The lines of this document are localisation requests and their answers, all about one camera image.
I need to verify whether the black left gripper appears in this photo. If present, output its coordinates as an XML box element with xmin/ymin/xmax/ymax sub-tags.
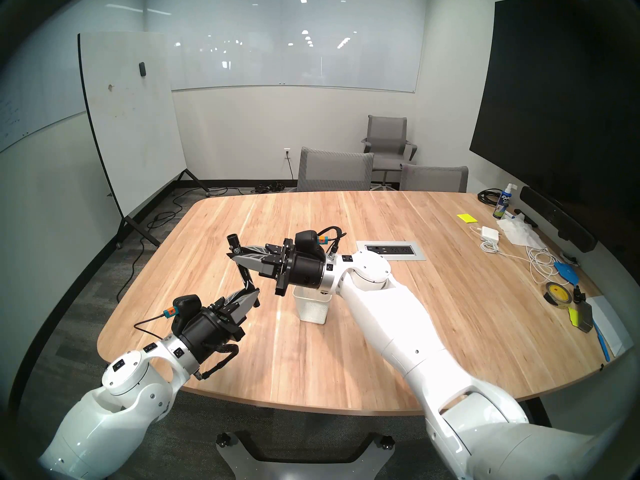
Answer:
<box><xmin>172</xmin><ymin>289</ymin><xmax>262</xmax><ymax>364</ymax></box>

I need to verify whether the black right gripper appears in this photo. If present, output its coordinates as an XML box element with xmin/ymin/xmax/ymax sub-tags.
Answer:
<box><xmin>231</xmin><ymin>238</ymin><xmax>327</xmax><ymax>298</ymax></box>

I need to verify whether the black permanent marker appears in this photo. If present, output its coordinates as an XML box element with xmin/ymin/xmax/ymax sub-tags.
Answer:
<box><xmin>227</xmin><ymin>234</ymin><xmax>257</xmax><ymax>292</ymax></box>

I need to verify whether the gray robot base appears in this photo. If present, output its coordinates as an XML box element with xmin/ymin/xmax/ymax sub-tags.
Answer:
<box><xmin>215</xmin><ymin>429</ymin><xmax>401</xmax><ymax>480</ymax></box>

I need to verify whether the white mesh pen holder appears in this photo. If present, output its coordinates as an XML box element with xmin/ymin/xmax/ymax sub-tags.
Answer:
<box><xmin>292</xmin><ymin>284</ymin><xmax>332</xmax><ymax>325</ymax></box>

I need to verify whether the gray mesh office chair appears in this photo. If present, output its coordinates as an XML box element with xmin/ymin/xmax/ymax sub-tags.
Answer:
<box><xmin>296</xmin><ymin>147</ymin><xmax>375</xmax><ymax>193</ymax></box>
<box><xmin>399</xmin><ymin>164</ymin><xmax>469</xmax><ymax>194</ymax></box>

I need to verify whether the silver table power outlet panel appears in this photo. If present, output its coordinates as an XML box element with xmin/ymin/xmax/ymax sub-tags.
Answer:
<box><xmin>356</xmin><ymin>240</ymin><xmax>427</xmax><ymax>261</ymax></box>

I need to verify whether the gray swivel chair with armrests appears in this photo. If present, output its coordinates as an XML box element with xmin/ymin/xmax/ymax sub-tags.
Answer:
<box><xmin>361</xmin><ymin>115</ymin><xmax>418</xmax><ymax>187</ymax></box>

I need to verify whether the rolling whiteboard on black stand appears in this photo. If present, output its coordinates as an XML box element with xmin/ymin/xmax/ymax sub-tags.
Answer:
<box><xmin>77</xmin><ymin>31</ymin><xmax>211</xmax><ymax>247</ymax></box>

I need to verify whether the whiteboard cleaner spray bottle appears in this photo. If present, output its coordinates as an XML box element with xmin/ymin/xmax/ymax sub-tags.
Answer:
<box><xmin>492</xmin><ymin>183</ymin><xmax>516</xmax><ymax>220</ymax></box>

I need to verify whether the crumpled white tissue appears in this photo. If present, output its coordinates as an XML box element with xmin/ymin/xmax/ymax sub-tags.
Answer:
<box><xmin>496</xmin><ymin>216</ymin><xmax>546</xmax><ymax>249</ymax></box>

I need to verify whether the black and yellow tape roll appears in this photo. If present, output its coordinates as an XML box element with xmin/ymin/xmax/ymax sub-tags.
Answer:
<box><xmin>544</xmin><ymin>281</ymin><xmax>576</xmax><ymax>309</ymax></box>

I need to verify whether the black video sound bar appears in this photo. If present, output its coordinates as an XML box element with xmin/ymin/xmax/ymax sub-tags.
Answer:
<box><xmin>519</xmin><ymin>185</ymin><xmax>598</xmax><ymax>253</ymax></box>

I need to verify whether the flat blue plastic object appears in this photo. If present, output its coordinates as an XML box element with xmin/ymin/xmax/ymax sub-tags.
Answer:
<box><xmin>553</xmin><ymin>262</ymin><xmax>581</xmax><ymax>286</ymax></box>

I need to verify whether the yellow and black block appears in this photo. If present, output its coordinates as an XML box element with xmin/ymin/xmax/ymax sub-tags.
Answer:
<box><xmin>567</xmin><ymin>301</ymin><xmax>596</xmax><ymax>333</ymax></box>

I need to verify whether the thin blue stick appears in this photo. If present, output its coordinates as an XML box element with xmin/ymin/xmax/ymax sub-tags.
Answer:
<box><xmin>592</xmin><ymin>320</ymin><xmax>612</xmax><ymax>362</ymax></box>

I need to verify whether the white paper sheet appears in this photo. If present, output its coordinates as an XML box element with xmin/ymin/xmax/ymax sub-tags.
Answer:
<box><xmin>585</xmin><ymin>296</ymin><xmax>635</xmax><ymax>357</ymax></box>

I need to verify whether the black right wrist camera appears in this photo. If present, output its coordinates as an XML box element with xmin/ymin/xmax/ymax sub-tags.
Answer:
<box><xmin>295</xmin><ymin>230</ymin><xmax>326</xmax><ymax>256</ymax></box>

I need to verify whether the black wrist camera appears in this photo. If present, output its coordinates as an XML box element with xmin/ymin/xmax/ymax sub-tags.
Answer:
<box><xmin>167</xmin><ymin>295</ymin><xmax>203</xmax><ymax>335</ymax></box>
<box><xmin>295</xmin><ymin>230</ymin><xmax>326</xmax><ymax>256</ymax></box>

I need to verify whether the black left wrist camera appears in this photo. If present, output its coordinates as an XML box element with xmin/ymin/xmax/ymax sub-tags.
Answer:
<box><xmin>167</xmin><ymin>295</ymin><xmax>203</xmax><ymax>335</ymax></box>

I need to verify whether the black sleeved left gripper cable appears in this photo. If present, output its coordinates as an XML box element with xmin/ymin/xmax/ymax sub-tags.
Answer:
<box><xmin>195</xmin><ymin>344</ymin><xmax>241</xmax><ymax>382</ymax></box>

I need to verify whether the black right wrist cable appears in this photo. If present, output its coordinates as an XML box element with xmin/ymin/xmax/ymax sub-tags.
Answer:
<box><xmin>317</xmin><ymin>226</ymin><xmax>347</xmax><ymax>255</ymax></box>

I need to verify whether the thin black left camera cable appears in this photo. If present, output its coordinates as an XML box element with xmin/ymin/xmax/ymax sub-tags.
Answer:
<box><xmin>134</xmin><ymin>314</ymin><xmax>173</xmax><ymax>342</ymax></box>

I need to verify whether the long black floor cable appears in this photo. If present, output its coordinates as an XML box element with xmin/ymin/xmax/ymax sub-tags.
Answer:
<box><xmin>116</xmin><ymin>186</ymin><xmax>251</xmax><ymax>305</ymax></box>

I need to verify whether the wide wall glass whiteboard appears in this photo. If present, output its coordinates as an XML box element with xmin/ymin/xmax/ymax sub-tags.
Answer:
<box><xmin>145</xmin><ymin>0</ymin><xmax>428</xmax><ymax>94</ymax></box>

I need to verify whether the white charger cable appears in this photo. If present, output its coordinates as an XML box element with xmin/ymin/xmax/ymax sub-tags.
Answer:
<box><xmin>470</xmin><ymin>226</ymin><xmax>571</xmax><ymax>287</ymax></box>

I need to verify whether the wall whiteboard with handwriting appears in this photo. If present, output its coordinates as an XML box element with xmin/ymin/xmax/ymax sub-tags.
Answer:
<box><xmin>0</xmin><ymin>14</ymin><xmax>91</xmax><ymax>155</ymax></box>

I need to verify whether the large black wall television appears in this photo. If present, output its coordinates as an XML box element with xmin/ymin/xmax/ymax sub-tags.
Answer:
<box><xmin>469</xmin><ymin>0</ymin><xmax>640</xmax><ymax>225</ymax></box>

